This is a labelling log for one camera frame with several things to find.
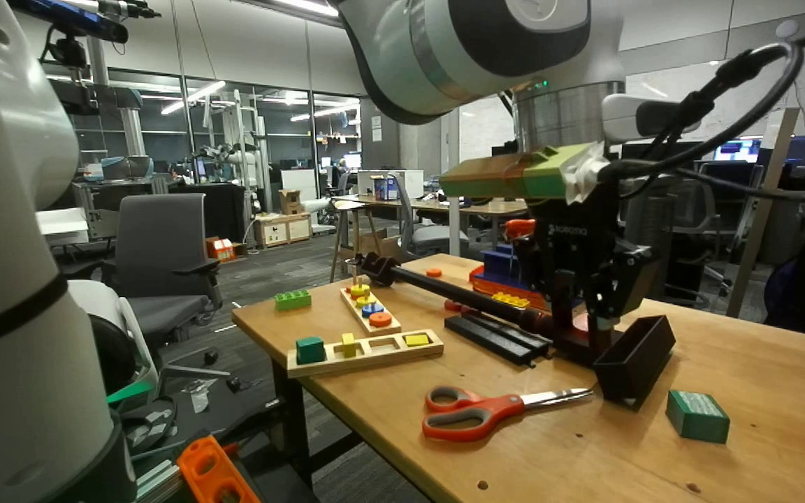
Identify orange handled scissors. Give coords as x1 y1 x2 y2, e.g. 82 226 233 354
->
422 386 591 441

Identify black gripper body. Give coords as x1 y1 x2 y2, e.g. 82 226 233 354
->
532 185 657 363

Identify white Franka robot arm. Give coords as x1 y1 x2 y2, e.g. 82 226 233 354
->
330 0 675 369

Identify orange plastic crate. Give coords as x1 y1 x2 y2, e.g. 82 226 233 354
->
180 437 261 503

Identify green block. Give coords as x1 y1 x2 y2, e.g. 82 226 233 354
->
667 390 731 445

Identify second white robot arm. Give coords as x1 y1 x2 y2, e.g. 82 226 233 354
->
0 0 135 503

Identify grey office chair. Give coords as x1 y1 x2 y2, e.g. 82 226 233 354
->
103 189 246 393

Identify black grooved tray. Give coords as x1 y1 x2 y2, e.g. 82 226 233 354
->
446 314 553 365

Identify wrist camera with green tape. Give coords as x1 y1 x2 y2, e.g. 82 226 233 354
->
439 142 608 203

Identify long black bar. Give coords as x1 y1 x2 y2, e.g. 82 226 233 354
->
356 255 553 336

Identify black open box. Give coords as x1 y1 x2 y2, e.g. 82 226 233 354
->
592 315 678 409

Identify green lego brick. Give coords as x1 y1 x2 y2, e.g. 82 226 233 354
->
275 290 310 311

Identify yellow brick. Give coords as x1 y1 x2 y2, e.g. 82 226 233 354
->
493 290 532 311

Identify wooden shape puzzle board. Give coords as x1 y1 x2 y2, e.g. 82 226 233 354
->
285 330 446 376

